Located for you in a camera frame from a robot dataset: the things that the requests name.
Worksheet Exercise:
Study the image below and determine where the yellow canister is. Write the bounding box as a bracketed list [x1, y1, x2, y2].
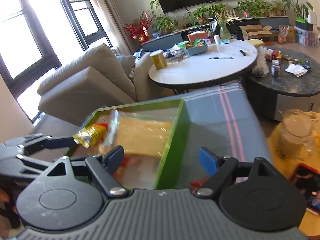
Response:
[150, 49, 168, 70]

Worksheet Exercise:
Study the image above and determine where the clear bag of crackers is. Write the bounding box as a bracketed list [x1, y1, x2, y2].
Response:
[103, 109, 175, 158]

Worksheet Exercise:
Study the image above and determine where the glass vase with plant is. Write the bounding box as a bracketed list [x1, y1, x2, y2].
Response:
[210, 11, 232, 41]

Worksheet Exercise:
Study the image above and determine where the red flower arrangement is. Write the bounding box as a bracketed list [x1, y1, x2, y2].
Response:
[123, 11, 153, 43]

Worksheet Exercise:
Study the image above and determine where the white round coffee table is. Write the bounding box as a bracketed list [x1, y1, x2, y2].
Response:
[149, 40, 258, 90]

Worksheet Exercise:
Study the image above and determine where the yellow red snack bag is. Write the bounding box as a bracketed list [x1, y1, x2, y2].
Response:
[72, 123, 108, 148]

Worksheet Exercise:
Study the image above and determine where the blue striped tablecloth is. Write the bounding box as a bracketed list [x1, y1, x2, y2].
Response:
[172, 82, 273, 190]

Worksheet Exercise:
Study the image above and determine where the beige sofa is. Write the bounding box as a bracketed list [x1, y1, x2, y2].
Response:
[37, 44, 163, 126]

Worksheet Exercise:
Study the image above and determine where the blue snack tray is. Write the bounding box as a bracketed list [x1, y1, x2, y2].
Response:
[185, 39, 208, 56]

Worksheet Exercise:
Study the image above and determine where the black pen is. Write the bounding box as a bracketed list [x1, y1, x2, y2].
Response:
[209, 57, 233, 60]

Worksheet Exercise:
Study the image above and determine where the green cardboard box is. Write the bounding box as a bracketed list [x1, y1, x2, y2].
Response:
[67, 99, 190, 189]

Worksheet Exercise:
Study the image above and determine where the dark marble round table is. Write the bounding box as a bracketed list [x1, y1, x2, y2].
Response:
[242, 46, 319, 121]

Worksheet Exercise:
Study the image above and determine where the cardboard box on floor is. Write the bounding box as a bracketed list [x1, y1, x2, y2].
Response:
[240, 24, 272, 40]

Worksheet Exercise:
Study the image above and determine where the smartphone with red case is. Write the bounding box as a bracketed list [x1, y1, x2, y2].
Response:
[290, 163, 320, 215]

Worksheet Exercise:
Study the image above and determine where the person's left hand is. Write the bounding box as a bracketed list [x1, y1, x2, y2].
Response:
[0, 188, 10, 203]

